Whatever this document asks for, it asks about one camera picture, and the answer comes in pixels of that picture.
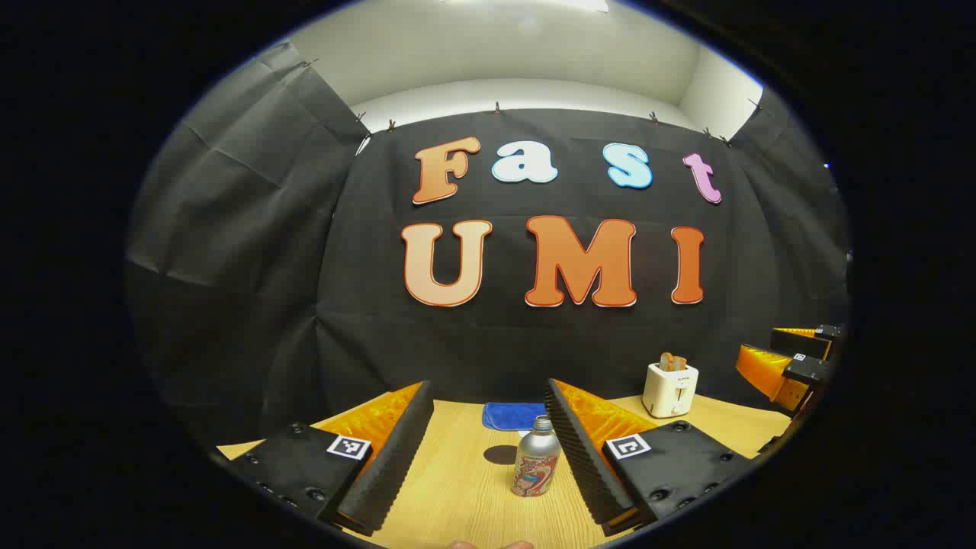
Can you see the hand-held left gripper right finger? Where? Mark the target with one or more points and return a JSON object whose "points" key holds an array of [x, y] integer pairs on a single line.
{"points": [[583, 465]]}

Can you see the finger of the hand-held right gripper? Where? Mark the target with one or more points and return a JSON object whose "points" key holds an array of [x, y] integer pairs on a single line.
{"points": [[766, 374], [801, 343]]}

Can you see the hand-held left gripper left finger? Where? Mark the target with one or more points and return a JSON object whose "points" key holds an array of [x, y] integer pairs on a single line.
{"points": [[396, 457]]}

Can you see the silver water bottle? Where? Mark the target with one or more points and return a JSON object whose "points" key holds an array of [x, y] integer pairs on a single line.
{"points": [[536, 465]]}

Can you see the dark round coaster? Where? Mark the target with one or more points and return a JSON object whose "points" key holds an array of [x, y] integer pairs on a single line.
{"points": [[499, 455]]}

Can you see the blue folded towel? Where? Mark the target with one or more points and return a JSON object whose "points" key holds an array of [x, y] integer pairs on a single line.
{"points": [[507, 415]]}

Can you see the white toaster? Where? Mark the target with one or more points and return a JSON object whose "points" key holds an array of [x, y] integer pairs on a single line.
{"points": [[671, 393]]}

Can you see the black backdrop cloth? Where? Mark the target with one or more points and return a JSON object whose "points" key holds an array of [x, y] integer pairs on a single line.
{"points": [[496, 343]]}

